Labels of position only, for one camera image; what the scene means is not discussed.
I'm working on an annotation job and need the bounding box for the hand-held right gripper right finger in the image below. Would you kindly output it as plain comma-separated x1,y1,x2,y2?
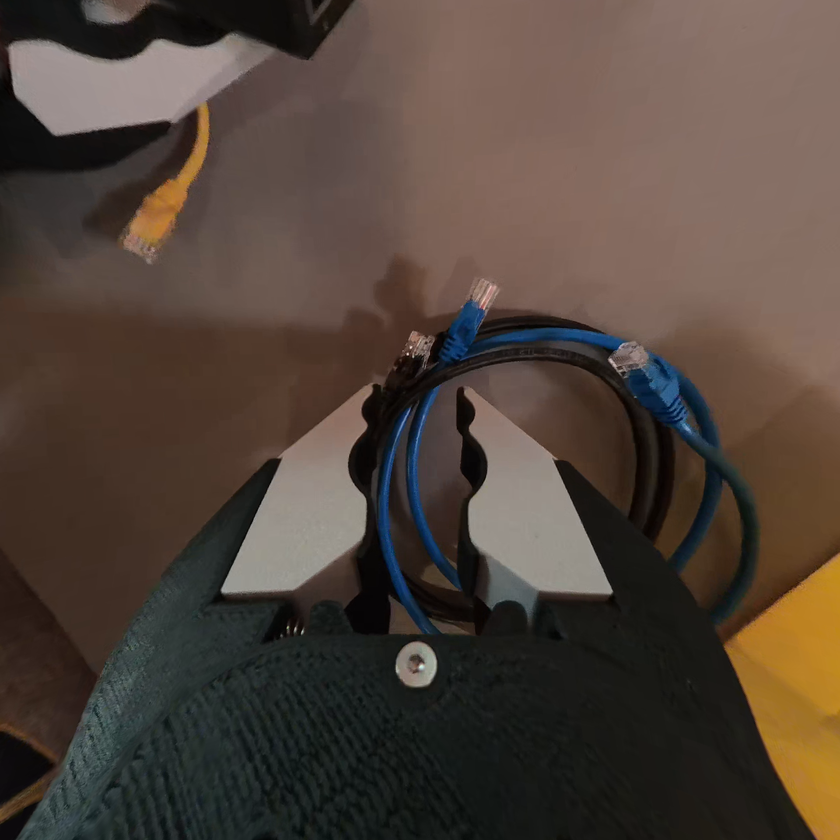
456,386,616,636

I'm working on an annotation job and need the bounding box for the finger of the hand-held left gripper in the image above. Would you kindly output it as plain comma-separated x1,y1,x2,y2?
0,13,277,137

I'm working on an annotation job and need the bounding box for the yellow ethernet cable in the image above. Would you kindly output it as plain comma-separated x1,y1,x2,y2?
120,101,212,265

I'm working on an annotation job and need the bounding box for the blue ethernet cable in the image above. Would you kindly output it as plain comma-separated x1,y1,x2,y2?
377,279,762,635

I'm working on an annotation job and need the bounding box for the large yellow plastic bin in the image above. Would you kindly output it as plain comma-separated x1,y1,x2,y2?
722,551,840,840

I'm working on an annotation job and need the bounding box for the black ethernet cable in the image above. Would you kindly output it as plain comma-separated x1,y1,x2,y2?
381,317,677,624

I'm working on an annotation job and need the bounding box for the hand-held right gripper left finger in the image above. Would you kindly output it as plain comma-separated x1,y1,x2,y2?
220,384,395,634

